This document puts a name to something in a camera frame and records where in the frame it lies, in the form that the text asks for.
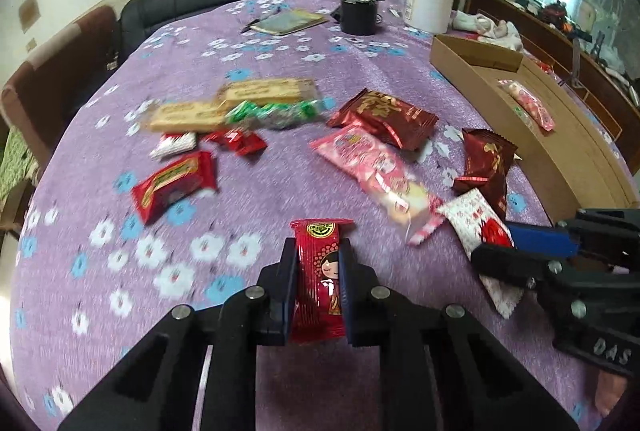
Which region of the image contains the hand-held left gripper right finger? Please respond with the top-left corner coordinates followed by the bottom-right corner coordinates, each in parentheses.
top-left (340, 236), bottom-right (581, 431)

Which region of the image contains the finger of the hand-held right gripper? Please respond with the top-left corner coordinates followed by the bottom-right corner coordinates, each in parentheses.
top-left (506, 208), bottom-right (640, 264)
top-left (470, 242), bottom-right (571, 293)

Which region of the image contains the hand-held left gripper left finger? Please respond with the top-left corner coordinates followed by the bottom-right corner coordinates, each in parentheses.
top-left (57, 236), bottom-right (301, 431)

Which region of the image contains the red cartoon snack packet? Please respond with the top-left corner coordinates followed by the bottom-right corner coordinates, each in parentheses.
top-left (290, 218), bottom-right (354, 346)

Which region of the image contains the white red heart snack packet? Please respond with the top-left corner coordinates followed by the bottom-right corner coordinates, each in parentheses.
top-left (437, 188), bottom-right (523, 319)

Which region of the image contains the small pink snack packet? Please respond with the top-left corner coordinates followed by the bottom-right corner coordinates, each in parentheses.
top-left (499, 80), bottom-right (557, 132)

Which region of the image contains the long pink snack packet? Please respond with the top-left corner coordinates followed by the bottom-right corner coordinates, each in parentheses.
top-left (309, 123), bottom-right (446, 246)

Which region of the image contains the brown cardboard box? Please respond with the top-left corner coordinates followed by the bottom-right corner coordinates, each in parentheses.
top-left (430, 33), bottom-right (640, 222)

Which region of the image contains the red packet with green label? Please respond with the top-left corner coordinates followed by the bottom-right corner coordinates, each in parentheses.
top-left (131, 151), bottom-right (219, 224)

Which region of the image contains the green candy packet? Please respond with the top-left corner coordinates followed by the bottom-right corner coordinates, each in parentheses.
top-left (225, 98), bottom-right (321, 132)

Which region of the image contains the small white red packet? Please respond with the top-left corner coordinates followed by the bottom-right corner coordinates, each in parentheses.
top-left (150, 132), bottom-right (197, 162)

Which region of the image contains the wide dark red snack packet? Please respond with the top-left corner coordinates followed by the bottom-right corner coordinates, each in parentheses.
top-left (326, 88), bottom-right (440, 152)

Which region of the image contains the person's right hand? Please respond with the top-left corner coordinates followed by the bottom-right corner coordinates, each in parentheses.
top-left (595, 368), bottom-right (631, 417)

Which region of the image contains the narrow dark red snack packet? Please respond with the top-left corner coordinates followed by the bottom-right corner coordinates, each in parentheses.
top-left (452, 128), bottom-right (518, 219)

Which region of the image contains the small shiny red packet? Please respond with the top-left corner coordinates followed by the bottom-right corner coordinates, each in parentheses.
top-left (205, 128), bottom-right (267, 156)

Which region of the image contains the tan biscuit packet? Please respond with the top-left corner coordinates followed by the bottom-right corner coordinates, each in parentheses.
top-left (140, 101), bottom-right (231, 134)
top-left (217, 78), bottom-right (321, 106)

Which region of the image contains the cluttered wooden cabinet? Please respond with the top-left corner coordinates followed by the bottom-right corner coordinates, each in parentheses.
top-left (462, 0), bottom-right (640, 152)

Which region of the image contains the white crumpled cloth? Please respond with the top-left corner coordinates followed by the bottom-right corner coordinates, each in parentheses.
top-left (452, 11), bottom-right (523, 52)

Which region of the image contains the white plastic jar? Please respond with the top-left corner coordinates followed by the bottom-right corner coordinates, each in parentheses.
top-left (404, 0), bottom-right (456, 35)

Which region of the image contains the black pen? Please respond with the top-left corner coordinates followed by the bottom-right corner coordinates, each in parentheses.
top-left (240, 13), bottom-right (281, 34)

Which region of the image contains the yellow green book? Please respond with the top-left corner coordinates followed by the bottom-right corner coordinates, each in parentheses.
top-left (248, 8), bottom-right (331, 36)

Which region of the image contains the black cup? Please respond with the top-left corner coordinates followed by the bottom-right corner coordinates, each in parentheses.
top-left (340, 0), bottom-right (378, 36)

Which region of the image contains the green patterned cloth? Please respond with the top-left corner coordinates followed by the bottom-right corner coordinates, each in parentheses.
top-left (0, 126), bottom-right (38, 202)

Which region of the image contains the brown armchair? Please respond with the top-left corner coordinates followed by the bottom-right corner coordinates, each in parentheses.
top-left (0, 6), bottom-right (123, 146)

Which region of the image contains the small wall plaque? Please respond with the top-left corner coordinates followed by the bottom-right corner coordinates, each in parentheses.
top-left (19, 0), bottom-right (41, 32)

